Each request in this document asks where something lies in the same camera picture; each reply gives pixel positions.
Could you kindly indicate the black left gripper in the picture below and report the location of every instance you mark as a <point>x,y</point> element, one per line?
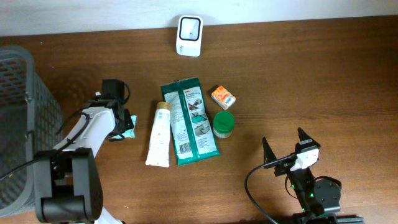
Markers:
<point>127,121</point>

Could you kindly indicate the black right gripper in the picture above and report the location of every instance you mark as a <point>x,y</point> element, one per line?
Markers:
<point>269,155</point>

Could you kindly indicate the mint wipes pack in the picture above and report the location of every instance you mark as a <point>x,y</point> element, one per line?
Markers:
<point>129,133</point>

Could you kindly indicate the white cream tube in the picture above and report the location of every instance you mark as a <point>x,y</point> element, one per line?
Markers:
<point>159,145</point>

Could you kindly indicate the green lid jar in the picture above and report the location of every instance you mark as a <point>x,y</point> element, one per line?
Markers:
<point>223,124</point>

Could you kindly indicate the green glove package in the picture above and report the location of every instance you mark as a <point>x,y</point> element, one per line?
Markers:
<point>192,134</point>

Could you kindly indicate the orange tissue pack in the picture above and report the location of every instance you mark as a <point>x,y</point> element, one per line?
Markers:
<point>223,97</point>

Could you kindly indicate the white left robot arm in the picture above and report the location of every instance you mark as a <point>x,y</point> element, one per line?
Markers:
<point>67,185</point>

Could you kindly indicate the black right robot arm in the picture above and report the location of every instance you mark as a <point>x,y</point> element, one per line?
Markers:
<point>319,197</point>

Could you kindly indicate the white barcode scanner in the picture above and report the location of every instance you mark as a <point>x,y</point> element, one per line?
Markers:
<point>189,36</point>

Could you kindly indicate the grey plastic basket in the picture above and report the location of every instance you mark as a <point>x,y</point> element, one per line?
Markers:
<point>30,114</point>

